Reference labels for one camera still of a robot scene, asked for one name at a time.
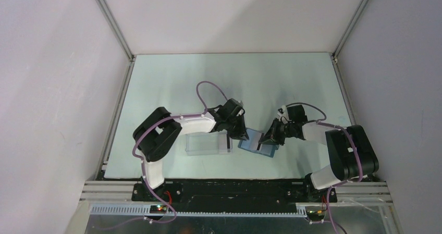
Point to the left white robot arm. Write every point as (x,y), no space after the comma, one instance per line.
(155,136)

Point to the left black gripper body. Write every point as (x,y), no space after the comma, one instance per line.
(229,120)

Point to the aluminium frame rail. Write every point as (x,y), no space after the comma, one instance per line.
(115,28)

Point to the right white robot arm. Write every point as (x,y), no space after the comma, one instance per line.
(351,155)

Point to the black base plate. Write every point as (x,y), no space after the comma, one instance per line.
(238,195)

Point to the blue leather card holder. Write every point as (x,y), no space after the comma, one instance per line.
(254,136)

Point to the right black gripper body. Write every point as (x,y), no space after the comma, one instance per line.
(289,130)

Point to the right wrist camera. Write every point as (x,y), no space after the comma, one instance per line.
(283,111)

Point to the clear plastic card box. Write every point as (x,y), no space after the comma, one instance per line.
(214,143)

